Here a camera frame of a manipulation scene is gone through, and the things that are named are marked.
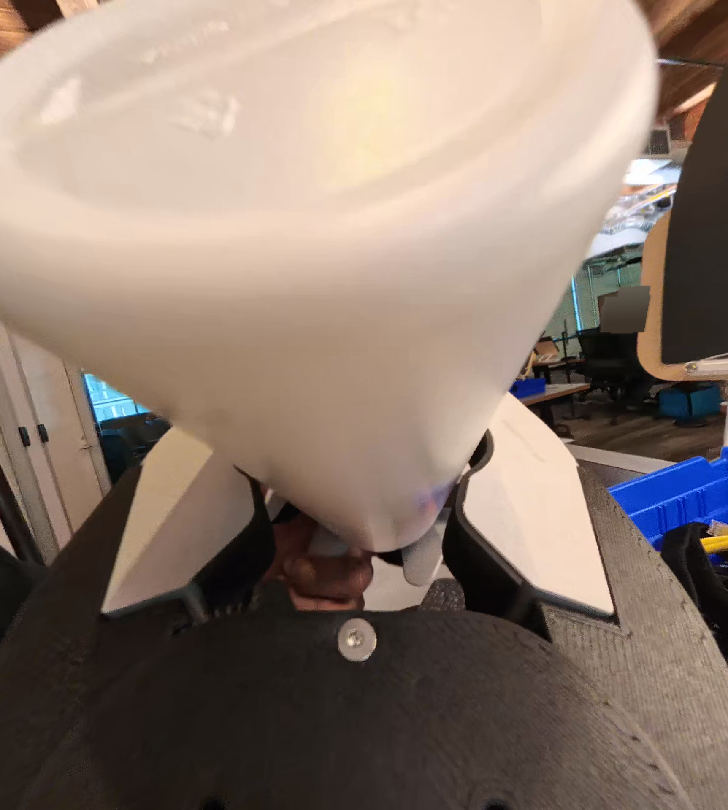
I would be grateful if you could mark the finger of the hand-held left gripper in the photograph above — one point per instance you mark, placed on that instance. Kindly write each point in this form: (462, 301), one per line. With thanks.
(424, 560)

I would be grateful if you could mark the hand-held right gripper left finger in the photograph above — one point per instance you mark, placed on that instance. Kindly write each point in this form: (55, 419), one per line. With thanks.
(174, 525)

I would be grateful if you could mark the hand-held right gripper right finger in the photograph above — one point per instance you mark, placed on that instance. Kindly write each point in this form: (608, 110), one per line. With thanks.
(528, 512)

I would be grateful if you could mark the blue storage bin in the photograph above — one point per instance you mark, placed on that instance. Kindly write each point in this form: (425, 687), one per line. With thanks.
(667, 493)

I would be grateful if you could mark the white bottle with black lid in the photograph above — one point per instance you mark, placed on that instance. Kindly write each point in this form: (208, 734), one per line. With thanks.
(275, 253)

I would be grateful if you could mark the person's left hand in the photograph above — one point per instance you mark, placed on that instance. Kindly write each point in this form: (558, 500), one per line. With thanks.
(319, 579)

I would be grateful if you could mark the grey office table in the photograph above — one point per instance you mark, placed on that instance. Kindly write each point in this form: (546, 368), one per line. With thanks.
(553, 392)

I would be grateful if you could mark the small blue bin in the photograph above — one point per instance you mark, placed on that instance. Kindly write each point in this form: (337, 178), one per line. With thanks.
(528, 386)

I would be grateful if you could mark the black office chair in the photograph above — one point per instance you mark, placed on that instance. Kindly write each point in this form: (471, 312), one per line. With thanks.
(604, 360)

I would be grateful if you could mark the black pole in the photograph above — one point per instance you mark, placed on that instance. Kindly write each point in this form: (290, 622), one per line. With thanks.
(3, 500)

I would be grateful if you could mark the white cabinet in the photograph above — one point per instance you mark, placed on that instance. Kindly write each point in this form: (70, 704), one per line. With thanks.
(41, 411)

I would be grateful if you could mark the blue box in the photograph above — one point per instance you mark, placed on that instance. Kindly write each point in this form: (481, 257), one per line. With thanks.
(690, 402)

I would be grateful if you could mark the black panel with wooden edge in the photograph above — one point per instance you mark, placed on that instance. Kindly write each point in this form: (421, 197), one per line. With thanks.
(718, 253)

